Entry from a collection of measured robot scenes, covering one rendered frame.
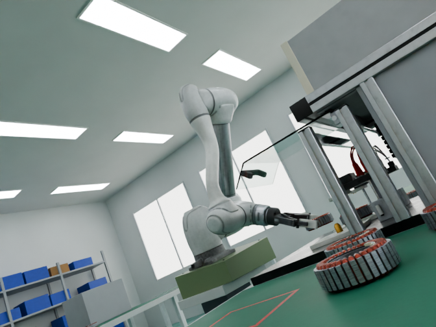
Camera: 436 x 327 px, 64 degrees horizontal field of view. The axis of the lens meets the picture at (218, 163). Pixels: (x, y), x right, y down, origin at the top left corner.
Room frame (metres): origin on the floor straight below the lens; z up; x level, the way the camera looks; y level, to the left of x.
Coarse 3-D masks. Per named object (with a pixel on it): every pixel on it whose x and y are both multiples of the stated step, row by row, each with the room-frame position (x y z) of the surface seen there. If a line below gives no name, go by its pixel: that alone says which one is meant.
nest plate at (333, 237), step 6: (366, 222) 1.03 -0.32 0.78; (330, 234) 1.14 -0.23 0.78; (336, 234) 1.03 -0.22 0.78; (342, 234) 0.98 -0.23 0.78; (348, 234) 0.97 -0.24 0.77; (324, 240) 1.01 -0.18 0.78; (330, 240) 1.00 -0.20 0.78; (336, 240) 0.99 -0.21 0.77; (312, 246) 1.03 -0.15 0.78; (318, 246) 1.02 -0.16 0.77
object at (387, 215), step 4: (376, 200) 0.96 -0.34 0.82; (380, 200) 0.95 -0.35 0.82; (372, 204) 0.96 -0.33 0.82; (376, 204) 0.96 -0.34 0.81; (380, 204) 0.95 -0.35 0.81; (384, 204) 0.95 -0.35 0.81; (384, 208) 0.95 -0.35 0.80; (388, 208) 0.95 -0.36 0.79; (376, 212) 0.96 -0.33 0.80; (384, 212) 0.95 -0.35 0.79; (388, 212) 0.95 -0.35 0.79; (380, 216) 0.96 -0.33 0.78; (384, 216) 0.96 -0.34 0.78; (388, 216) 0.95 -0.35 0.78; (392, 216) 0.95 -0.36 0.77; (380, 220) 0.96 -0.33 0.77; (384, 220) 0.96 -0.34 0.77
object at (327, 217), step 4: (328, 212) 1.37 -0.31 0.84; (320, 216) 1.34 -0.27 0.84; (324, 216) 1.34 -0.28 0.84; (328, 216) 1.34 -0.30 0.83; (332, 216) 1.37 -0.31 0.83; (316, 220) 1.34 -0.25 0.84; (320, 220) 1.33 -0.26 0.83; (324, 220) 1.33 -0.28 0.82; (328, 220) 1.34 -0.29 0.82; (332, 220) 1.35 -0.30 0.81; (320, 224) 1.33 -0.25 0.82; (324, 224) 1.34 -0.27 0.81; (308, 228) 1.37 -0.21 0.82; (312, 228) 1.35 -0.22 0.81
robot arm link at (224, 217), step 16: (208, 128) 1.48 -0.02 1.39; (208, 144) 1.48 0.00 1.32; (208, 160) 1.44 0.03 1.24; (208, 176) 1.40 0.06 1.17; (208, 192) 1.39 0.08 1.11; (208, 208) 1.38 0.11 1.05; (224, 208) 1.35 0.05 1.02; (240, 208) 1.43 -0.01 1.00; (208, 224) 1.34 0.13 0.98; (224, 224) 1.33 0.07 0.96; (240, 224) 1.41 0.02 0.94
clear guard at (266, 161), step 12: (312, 120) 0.84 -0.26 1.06; (324, 120) 0.87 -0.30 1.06; (324, 132) 1.01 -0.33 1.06; (276, 144) 0.90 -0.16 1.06; (288, 144) 0.96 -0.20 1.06; (300, 144) 1.03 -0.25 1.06; (252, 156) 0.94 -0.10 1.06; (264, 156) 0.98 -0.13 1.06; (276, 156) 1.05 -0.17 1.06; (288, 156) 1.13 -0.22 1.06; (252, 168) 1.01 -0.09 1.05; (264, 168) 1.08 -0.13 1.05; (276, 168) 1.16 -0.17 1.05; (240, 180) 0.98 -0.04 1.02; (252, 180) 1.04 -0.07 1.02; (264, 180) 1.12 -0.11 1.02
